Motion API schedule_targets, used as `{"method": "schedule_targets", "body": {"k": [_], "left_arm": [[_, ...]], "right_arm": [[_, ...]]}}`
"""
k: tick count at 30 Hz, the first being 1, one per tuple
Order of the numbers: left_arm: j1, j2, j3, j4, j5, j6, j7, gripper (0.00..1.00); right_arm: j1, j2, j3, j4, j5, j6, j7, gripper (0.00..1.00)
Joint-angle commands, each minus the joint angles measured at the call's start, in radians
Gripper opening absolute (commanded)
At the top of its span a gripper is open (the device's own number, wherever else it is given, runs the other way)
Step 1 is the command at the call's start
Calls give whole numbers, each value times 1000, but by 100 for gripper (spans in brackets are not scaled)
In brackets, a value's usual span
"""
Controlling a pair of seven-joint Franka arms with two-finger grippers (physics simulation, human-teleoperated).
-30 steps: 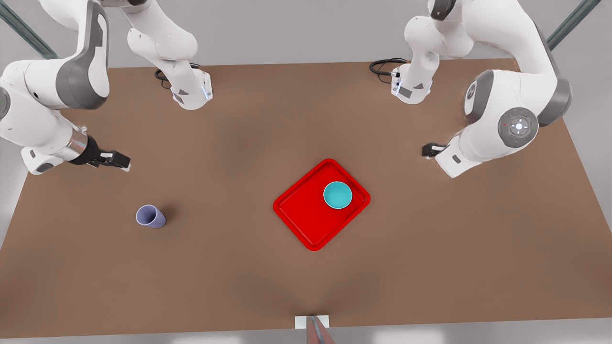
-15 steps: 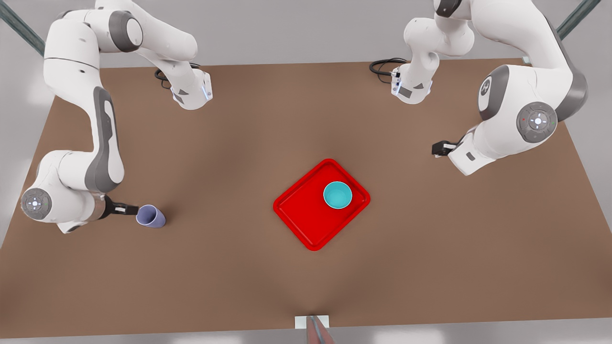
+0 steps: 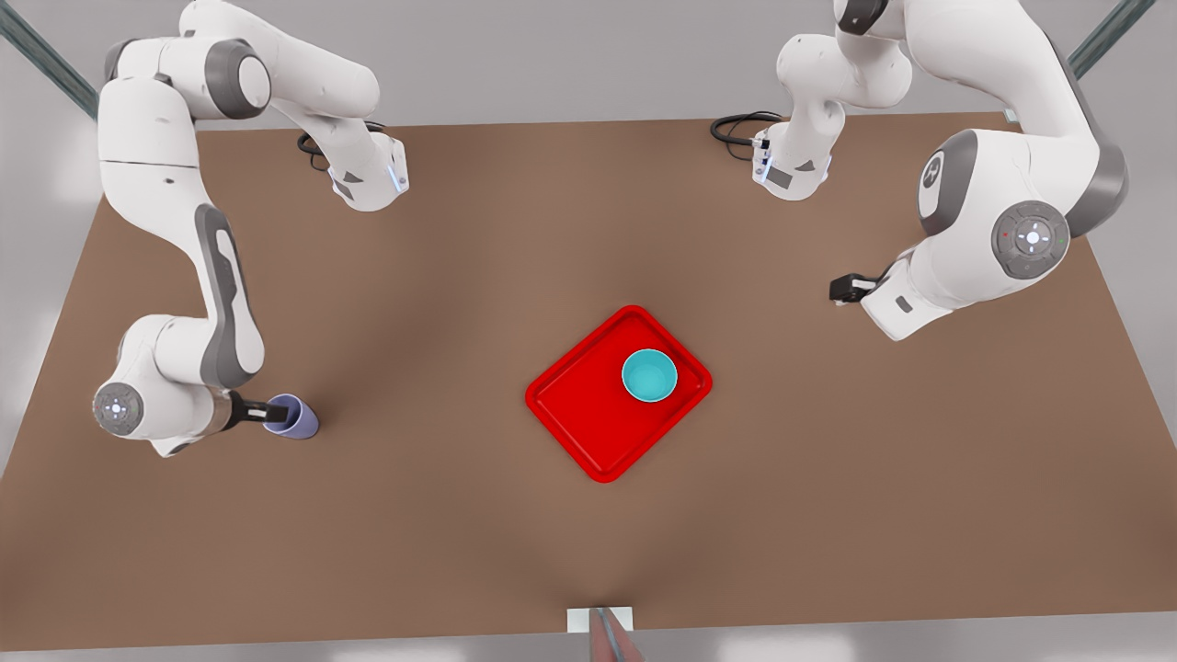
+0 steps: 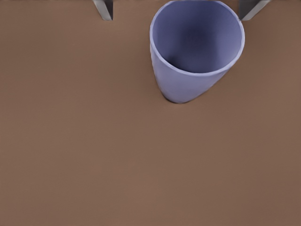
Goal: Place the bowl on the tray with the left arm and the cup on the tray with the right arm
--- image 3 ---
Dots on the purple cup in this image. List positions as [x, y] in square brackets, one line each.
[299, 421]

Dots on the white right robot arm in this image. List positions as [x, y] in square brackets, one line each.
[147, 138]

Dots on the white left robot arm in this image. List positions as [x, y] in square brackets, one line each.
[993, 165]

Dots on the teal bowl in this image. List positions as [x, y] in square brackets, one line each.
[649, 375]

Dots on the red tray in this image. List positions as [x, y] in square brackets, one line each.
[588, 414]

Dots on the silver frame post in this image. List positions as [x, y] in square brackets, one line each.
[614, 644]
[46, 64]
[1108, 32]

